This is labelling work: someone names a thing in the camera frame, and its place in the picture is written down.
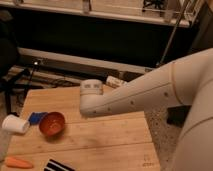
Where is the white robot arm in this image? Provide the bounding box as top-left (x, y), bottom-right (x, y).
top-left (80, 48), bottom-right (213, 171)

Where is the metal pole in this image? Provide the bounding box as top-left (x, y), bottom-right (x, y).
top-left (156, 0), bottom-right (190, 67)

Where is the blue cup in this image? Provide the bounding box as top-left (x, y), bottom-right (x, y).
top-left (28, 112), bottom-right (46, 125)

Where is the black white striped object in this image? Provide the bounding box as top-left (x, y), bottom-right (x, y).
top-left (44, 159), bottom-right (75, 171)

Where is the orange carrot toy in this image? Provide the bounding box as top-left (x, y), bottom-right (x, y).
top-left (4, 157), bottom-right (33, 169)

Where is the orange bowl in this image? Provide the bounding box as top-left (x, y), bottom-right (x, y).
top-left (39, 112), bottom-right (65, 136)

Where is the wooden shelf ledge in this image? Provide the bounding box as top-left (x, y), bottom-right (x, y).
top-left (0, 0), bottom-right (191, 28)

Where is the white bottle lying down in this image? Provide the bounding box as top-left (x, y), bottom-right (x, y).
top-left (106, 76), bottom-right (126, 88)

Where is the white cup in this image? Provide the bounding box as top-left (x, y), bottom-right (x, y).
top-left (2, 115), bottom-right (30, 134)

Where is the black office chair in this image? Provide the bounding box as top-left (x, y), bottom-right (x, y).
top-left (0, 10), bottom-right (30, 115)

